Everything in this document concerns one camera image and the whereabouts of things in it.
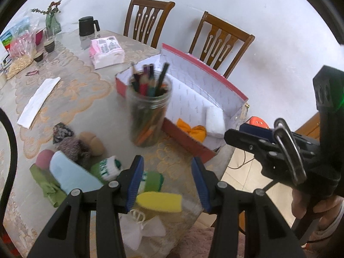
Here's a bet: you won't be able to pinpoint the clear glass jar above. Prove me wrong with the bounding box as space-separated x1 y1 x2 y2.
127 71 173 148

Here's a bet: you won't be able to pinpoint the clear plastic bag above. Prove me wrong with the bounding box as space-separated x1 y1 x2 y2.
5 11 41 60

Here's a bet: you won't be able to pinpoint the black cable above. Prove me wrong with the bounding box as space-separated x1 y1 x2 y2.
0 108 18 237

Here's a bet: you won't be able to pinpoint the wooden cabinet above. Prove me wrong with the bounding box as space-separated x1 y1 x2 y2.
294 112 321 141

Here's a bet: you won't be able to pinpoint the pink tissue pack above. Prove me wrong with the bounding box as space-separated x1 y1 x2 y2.
89 36 125 69

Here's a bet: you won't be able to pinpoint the orange plastic stool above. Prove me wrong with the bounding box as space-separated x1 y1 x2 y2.
246 116 270 130

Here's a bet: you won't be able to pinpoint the beige lace tablecloth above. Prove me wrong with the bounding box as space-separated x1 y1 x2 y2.
0 29 242 258

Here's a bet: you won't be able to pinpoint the tan soft bun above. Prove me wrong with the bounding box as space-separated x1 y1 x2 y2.
78 132 106 156

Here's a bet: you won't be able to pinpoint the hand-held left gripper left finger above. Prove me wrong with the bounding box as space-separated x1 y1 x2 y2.
27 155 145 258

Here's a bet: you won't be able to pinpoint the green sock with white band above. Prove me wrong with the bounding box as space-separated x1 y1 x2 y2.
90 155 124 182

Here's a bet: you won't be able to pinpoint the green cloth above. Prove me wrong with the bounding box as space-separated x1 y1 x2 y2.
29 164 68 208

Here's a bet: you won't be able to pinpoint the orange fabric bow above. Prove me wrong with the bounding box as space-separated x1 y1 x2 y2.
177 118 207 142

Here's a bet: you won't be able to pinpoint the red cardboard box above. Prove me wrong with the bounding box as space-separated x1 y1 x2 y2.
115 43 249 163

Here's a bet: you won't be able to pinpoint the brown wooden chair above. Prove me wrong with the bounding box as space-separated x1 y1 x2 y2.
123 0 176 49
188 11 255 79

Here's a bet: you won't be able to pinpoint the person's right hand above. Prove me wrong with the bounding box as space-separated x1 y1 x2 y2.
292 187 343 230

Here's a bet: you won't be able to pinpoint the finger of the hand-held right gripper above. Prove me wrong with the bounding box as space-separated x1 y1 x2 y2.
239 123 277 143
224 128 272 173

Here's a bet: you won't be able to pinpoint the pink soft ball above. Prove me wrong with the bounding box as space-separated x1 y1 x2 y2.
36 150 55 170

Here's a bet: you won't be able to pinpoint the green glass vase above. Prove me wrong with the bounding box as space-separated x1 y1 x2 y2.
45 13 62 34

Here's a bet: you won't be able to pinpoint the drinking glass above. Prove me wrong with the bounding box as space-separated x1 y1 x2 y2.
44 28 56 43

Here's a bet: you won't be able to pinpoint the white rolled sock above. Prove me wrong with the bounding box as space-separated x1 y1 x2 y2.
206 106 226 138

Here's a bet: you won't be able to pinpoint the dark patterned beanbag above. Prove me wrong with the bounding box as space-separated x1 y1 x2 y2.
53 123 74 144

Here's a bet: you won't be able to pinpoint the grey knitted cloth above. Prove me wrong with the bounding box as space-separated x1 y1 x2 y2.
57 137 92 168

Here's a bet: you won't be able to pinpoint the yellow sponge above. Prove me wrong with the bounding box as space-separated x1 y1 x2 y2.
136 191 183 213

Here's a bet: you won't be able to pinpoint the dried flower sprigs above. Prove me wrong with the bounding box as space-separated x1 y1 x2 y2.
31 0 73 19

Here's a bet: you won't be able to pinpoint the white paper strip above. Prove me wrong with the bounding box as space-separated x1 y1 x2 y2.
17 77 61 129

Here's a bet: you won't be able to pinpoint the colourful printed package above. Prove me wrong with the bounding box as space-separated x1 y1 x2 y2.
0 28 17 55

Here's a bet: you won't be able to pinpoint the black lidded mug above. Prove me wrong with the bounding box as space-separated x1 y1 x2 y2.
78 16 101 37

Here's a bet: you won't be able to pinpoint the bag of beige grains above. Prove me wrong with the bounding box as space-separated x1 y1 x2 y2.
7 56 34 80

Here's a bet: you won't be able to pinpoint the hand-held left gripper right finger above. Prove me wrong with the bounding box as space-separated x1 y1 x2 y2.
191 157 307 258

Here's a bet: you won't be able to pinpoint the light blue soft pad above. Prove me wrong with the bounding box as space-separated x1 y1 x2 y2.
49 151 104 195

